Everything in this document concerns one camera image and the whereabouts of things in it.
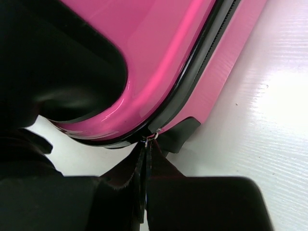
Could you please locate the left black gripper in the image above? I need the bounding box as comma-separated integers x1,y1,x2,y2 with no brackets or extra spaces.
0,128,63,178

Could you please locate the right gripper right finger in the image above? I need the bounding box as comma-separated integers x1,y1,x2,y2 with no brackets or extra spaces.
146,140,185,231

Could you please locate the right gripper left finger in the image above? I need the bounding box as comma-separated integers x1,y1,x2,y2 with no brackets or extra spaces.
96,144,146,224

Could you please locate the pink hard-shell suitcase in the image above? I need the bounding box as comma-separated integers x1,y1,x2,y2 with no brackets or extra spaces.
0,0,268,154

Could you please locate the silver zipper pull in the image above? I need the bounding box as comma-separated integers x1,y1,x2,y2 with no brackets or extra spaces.
142,131,159,146

